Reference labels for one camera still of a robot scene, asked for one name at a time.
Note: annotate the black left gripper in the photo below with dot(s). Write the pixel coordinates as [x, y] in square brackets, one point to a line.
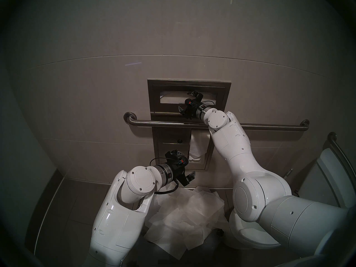
[178, 167]

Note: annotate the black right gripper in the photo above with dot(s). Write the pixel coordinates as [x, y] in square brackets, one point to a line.
[194, 108]

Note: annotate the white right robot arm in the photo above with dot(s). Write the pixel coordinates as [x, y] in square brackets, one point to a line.
[264, 191]

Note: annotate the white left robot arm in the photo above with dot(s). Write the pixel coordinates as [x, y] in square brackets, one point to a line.
[116, 227]

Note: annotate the stack of seat covers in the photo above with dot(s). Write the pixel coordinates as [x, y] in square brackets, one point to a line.
[169, 98]

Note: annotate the pile of paper seat covers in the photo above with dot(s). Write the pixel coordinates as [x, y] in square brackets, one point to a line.
[180, 213]

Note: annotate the white toilet brush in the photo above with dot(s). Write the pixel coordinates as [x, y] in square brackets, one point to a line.
[289, 172]

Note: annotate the small black knob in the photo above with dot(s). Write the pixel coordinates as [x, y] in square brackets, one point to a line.
[219, 232]

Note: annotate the long steel grab bar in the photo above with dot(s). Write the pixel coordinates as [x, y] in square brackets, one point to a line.
[264, 126]

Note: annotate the short steel grab bar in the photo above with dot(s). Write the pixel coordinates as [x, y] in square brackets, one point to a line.
[331, 135]

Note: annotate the stainless steel wall dispenser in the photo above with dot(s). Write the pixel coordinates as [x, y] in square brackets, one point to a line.
[167, 146]

